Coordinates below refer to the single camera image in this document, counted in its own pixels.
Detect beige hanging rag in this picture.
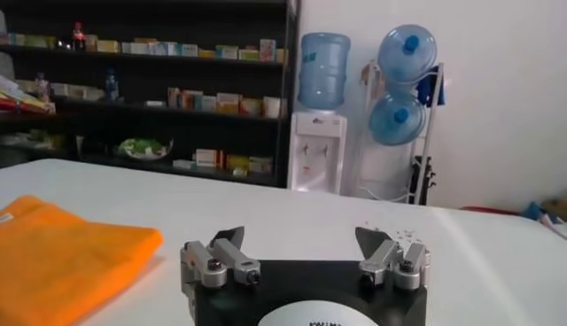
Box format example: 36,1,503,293
359,61,383,92

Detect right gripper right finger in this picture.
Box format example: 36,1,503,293
354,227,431,291

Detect green orange medicine box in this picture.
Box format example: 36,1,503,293
238,97,263,117

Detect red white medicine box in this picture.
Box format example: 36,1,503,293
194,148,225,169

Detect yellow white medicine box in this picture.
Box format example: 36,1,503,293
215,92,240,115

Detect blue fabric bag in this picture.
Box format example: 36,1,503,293
521,201,553,221

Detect teal white carton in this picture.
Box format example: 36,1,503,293
215,44,239,60

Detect white metal jug rack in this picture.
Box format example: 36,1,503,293
353,59,447,206

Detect open red-edged cardboard box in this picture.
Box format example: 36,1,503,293
460,205,522,217

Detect dark wooden table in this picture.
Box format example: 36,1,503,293
0,111,72,159

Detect purple drink bottle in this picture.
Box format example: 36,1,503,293
35,73,50,103

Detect orange t-shirt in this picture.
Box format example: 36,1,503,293
0,194,165,326

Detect dark blue hanging cloth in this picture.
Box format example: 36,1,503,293
416,65,447,107

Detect blue drink bottle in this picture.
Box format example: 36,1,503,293
104,66,120,102

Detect upright blue water jug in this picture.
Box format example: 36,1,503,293
297,32,352,112

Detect red capped cola bottle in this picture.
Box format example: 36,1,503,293
72,20,87,50

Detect white water dispenser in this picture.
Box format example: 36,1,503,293
286,110,348,195

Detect black clamp bracket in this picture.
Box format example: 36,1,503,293
409,154,438,206

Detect yellow paper packet pile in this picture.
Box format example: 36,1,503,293
0,74,57,114

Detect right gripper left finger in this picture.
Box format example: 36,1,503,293
180,226,262,290

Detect blue white carton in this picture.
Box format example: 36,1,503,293
154,42,181,57

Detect white paper cup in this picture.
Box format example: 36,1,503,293
263,96,283,120

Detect pink white product box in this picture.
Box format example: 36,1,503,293
259,38,277,62

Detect black shelving unit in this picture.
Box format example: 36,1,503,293
0,0,302,190

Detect bowl with green bag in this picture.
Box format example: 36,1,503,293
115,136,174,161

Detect scattered dark crumbs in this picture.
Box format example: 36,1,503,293
362,221,422,245

